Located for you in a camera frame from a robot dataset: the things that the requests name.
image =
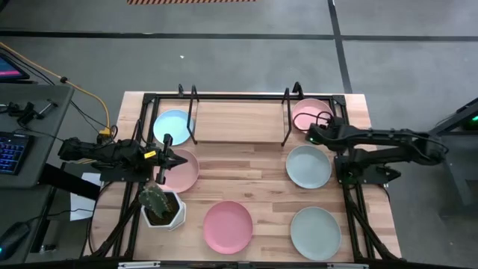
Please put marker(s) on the green cactus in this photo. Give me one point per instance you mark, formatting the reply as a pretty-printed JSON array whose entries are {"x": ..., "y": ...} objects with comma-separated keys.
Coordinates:
[{"x": 155, "y": 200}]

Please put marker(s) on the black flat bar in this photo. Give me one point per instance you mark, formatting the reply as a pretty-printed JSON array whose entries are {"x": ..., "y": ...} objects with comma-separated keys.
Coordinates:
[{"x": 71, "y": 183}]

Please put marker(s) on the black aluminium rig frame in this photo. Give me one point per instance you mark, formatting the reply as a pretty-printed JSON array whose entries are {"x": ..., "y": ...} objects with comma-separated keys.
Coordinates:
[{"x": 242, "y": 96}]

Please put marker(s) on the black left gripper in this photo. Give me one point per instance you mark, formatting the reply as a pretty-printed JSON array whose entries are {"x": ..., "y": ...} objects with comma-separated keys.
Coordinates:
[{"x": 153, "y": 158}]

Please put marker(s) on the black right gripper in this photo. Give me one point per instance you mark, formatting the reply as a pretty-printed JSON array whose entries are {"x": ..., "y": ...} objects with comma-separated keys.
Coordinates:
[{"x": 321, "y": 135}]

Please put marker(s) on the black backlit keyboard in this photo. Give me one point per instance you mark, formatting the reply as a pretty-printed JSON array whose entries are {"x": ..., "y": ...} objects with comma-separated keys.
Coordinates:
[{"x": 11, "y": 153}]

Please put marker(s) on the deep pink plate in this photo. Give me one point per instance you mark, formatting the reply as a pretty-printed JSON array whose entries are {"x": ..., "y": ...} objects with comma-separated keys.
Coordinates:
[{"x": 228, "y": 228}]

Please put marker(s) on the white paper sheet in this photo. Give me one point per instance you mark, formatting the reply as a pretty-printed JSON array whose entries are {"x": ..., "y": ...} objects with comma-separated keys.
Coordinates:
[{"x": 80, "y": 207}]

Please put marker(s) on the grey side desk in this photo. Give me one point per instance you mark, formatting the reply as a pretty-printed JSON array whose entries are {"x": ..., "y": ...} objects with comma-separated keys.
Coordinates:
[{"x": 48, "y": 149}]

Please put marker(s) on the grey plate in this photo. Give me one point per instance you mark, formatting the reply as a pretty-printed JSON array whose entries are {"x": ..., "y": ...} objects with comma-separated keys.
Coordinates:
[
  {"x": 308, "y": 167},
  {"x": 315, "y": 233}
]

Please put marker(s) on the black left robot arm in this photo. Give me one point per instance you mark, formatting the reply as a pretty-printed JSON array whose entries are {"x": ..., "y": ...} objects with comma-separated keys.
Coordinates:
[{"x": 97, "y": 151}]

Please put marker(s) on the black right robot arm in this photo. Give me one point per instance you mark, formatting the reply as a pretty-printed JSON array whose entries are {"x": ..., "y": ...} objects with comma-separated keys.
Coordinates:
[{"x": 392, "y": 136}]

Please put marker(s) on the pale pink plate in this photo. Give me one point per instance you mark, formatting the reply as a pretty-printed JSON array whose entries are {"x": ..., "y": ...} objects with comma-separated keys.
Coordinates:
[
  {"x": 185, "y": 173},
  {"x": 308, "y": 108}
]

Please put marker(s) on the light blue plate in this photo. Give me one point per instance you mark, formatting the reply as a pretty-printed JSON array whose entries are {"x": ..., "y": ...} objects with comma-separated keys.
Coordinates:
[{"x": 173, "y": 125}]

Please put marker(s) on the monitor with pink screen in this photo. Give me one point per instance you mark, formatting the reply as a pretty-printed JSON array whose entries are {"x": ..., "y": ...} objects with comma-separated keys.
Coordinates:
[{"x": 9, "y": 69}]

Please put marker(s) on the black metal dish rack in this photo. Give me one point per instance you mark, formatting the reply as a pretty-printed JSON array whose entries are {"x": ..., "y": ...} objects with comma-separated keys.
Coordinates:
[{"x": 239, "y": 121}]

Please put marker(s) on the white hexagonal plant pot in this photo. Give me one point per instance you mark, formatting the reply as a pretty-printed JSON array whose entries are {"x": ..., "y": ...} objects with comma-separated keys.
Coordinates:
[{"x": 179, "y": 214}]

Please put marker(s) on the black computer mouse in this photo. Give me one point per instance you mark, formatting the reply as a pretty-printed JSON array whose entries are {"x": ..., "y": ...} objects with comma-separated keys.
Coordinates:
[{"x": 13, "y": 239}]

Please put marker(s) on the black clamp mount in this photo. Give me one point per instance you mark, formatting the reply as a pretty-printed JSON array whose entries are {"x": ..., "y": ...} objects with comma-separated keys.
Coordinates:
[{"x": 24, "y": 112}]

